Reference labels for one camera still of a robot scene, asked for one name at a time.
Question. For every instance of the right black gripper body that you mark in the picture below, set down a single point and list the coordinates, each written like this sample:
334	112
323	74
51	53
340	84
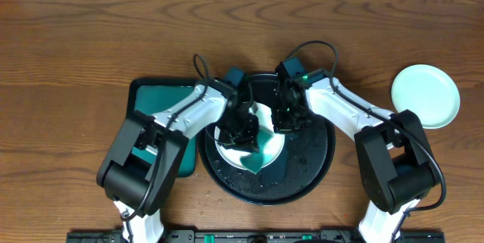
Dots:
289	119

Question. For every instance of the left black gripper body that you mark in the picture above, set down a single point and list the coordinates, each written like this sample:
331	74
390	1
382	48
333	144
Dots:
244	133

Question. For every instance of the green yellow scrub sponge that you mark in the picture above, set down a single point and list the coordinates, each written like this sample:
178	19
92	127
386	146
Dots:
255	160

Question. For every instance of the white plate top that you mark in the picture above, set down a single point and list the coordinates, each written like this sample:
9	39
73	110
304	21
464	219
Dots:
273	150

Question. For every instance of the mint plate bottom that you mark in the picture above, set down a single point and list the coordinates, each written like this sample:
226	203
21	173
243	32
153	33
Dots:
428	92

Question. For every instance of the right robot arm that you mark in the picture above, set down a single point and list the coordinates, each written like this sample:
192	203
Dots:
396	164

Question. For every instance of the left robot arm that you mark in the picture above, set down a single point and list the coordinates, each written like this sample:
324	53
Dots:
142	163

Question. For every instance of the black round serving tray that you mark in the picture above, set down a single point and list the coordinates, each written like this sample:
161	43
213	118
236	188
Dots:
302	164

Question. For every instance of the black rectangular water tray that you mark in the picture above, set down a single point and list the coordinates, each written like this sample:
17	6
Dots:
152	95

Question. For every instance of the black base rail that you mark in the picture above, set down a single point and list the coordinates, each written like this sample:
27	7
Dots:
189	236

